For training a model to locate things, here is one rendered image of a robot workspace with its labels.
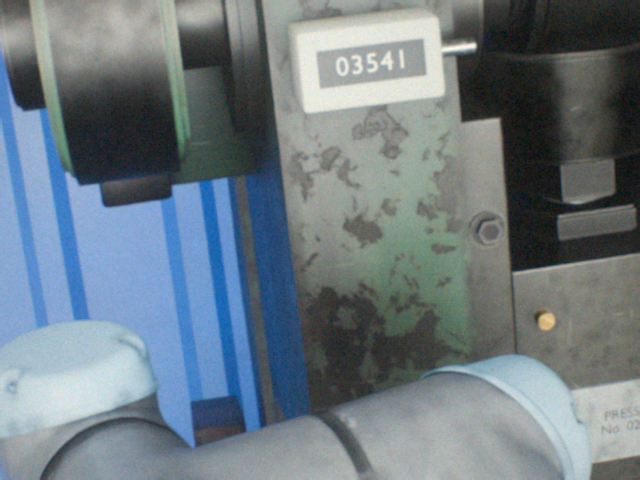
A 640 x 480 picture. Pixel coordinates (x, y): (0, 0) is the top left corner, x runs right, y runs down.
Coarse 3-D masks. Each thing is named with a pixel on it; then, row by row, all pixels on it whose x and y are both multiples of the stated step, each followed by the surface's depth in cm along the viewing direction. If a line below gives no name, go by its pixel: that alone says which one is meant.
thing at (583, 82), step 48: (528, 0) 76; (576, 0) 74; (624, 0) 75; (528, 48) 78; (576, 48) 78; (624, 48) 78; (480, 96) 83; (528, 96) 79; (576, 96) 78; (624, 96) 79; (528, 144) 81; (576, 144) 79; (624, 144) 80; (528, 192) 85; (576, 192) 83
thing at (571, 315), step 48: (624, 192) 85; (528, 240) 83; (576, 240) 82; (624, 240) 81; (528, 288) 78; (576, 288) 78; (624, 288) 79; (528, 336) 79; (576, 336) 79; (624, 336) 80; (576, 384) 80; (624, 384) 80; (624, 432) 81
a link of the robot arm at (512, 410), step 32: (416, 384) 56; (448, 384) 56; (480, 384) 56; (512, 384) 56; (544, 384) 56; (320, 416) 54; (352, 416) 54; (384, 416) 54; (416, 416) 54; (448, 416) 54; (480, 416) 54; (512, 416) 55; (544, 416) 55; (576, 416) 57; (352, 448) 52; (384, 448) 53; (416, 448) 53; (448, 448) 53; (480, 448) 53; (512, 448) 54; (544, 448) 55; (576, 448) 56
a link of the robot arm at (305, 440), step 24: (96, 432) 55; (120, 432) 54; (144, 432) 55; (168, 432) 56; (264, 432) 53; (288, 432) 53; (312, 432) 53; (72, 456) 54; (96, 456) 53; (120, 456) 52; (144, 456) 52; (168, 456) 52; (192, 456) 52; (216, 456) 52; (240, 456) 52; (264, 456) 52; (288, 456) 52; (312, 456) 52; (336, 456) 52
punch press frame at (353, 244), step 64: (256, 0) 70; (320, 0) 67; (384, 0) 68; (448, 0) 68; (256, 64) 73; (448, 64) 69; (256, 128) 77; (320, 128) 69; (384, 128) 69; (448, 128) 70; (256, 192) 92; (320, 192) 70; (384, 192) 70; (448, 192) 71; (256, 256) 104; (320, 256) 71; (384, 256) 71; (448, 256) 72; (256, 320) 124; (320, 320) 72; (384, 320) 72; (448, 320) 73; (256, 384) 137; (320, 384) 73; (384, 384) 73
